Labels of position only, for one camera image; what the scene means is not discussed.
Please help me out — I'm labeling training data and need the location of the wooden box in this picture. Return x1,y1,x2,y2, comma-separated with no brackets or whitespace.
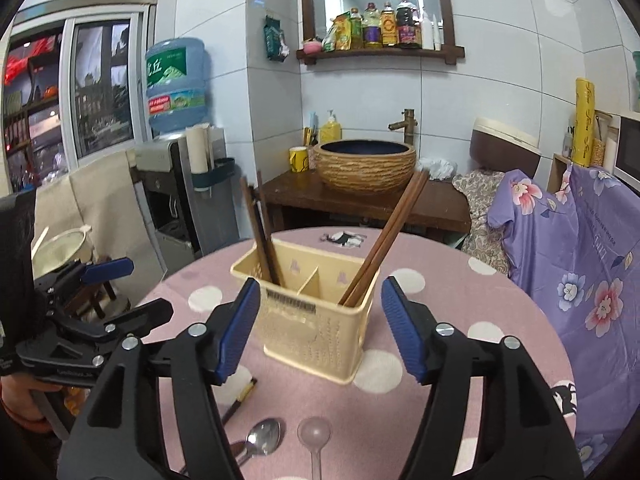
592,109,614,169

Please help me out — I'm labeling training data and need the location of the grey water dispenser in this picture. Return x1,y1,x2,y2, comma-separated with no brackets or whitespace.
134,137,242,262

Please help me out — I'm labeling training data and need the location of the woven pattern sink basin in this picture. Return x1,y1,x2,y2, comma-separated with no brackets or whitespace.
312,139,417,196

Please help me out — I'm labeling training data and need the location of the person's left hand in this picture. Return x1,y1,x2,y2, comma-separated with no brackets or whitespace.
0,376,57,434

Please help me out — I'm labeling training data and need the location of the yellow seasoning packet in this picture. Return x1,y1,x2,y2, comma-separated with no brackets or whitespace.
322,12,354,52

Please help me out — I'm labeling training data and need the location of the teal cup holder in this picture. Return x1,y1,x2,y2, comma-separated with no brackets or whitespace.
192,157,236,196

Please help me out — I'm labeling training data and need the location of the dark chopstick with gold band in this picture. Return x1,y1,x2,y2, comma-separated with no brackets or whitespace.
219,377,259,427

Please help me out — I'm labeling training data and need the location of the bronze faucet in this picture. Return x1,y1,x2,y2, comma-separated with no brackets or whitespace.
388,108,416,146

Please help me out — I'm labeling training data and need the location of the green hanging packet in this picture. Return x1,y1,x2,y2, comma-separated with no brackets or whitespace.
263,14,290,64

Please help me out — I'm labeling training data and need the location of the clear plastic spoon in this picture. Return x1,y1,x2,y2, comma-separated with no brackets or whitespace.
297,417,332,480

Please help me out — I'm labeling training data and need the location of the yellow roll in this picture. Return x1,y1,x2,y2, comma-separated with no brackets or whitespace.
571,77,599,167

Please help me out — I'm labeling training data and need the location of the purple floral cloth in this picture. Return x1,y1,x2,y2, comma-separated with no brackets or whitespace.
487,164,640,477

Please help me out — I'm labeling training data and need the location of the stack of white paper cups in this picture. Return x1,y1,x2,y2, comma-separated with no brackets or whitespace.
184,123,214,174

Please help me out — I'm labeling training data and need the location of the white microwave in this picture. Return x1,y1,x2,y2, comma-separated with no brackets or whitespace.
612,109,640,194

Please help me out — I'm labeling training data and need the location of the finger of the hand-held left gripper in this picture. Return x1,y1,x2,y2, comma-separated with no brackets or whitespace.
16,297,175,387
34,257,135,307

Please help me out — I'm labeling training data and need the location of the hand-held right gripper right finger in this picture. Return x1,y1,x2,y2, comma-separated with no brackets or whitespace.
380,275,584,480

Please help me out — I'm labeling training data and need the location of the yellow mug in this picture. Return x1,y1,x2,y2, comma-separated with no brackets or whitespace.
288,145,310,174

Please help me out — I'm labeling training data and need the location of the purple label oil bottle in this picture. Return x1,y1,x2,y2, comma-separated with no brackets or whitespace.
361,2,384,50

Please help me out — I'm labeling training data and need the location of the metal spoon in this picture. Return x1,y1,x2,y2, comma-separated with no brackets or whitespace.
177,417,282,476

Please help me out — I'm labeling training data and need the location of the yellow label sauce bottle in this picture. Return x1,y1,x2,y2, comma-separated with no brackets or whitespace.
380,1,399,49

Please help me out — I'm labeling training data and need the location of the wooden framed mirror shelf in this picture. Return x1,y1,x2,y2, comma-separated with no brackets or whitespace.
293,0,466,66

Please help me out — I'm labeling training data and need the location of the white ladle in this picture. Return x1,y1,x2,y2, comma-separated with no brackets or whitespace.
30,226,51,262

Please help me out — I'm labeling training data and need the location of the green bottle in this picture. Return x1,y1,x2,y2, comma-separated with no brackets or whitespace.
349,7,364,51

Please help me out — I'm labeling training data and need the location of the blue water jug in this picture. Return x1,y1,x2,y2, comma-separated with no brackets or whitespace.
144,37,209,136

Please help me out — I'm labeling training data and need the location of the yellow soap bottle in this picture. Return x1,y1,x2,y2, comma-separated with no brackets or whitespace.
318,109,343,145

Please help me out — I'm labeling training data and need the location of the white plastic bag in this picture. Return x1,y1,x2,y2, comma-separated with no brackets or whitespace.
417,157,459,181

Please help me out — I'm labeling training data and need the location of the dark soy sauce bottle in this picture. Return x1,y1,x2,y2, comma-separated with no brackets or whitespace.
395,0,424,50

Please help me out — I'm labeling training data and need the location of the brown and cream rice cooker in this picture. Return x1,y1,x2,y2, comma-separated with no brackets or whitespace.
469,117,543,179

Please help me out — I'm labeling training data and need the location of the dark wooden stool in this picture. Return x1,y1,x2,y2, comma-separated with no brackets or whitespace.
74,282,132,322

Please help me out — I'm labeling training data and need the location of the sliding window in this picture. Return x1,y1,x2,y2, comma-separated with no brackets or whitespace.
0,4,157,192

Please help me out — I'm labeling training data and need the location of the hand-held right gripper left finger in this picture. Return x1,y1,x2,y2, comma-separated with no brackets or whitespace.
57,277,262,480

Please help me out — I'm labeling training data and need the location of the cream cooking pot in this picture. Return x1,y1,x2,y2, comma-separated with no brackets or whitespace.
32,226,96,282

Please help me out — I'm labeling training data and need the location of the white bottle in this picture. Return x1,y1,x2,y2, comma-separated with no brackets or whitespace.
421,7,444,51

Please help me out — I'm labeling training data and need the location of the dark wooden sink cabinet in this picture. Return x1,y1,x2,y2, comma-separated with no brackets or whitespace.
259,169,474,242

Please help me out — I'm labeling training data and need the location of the beige patterned cloth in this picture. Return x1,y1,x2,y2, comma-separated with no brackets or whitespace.
452,169,511,277

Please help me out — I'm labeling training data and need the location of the cream plastic utensil basket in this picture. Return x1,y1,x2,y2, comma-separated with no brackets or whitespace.
229,238,382,386

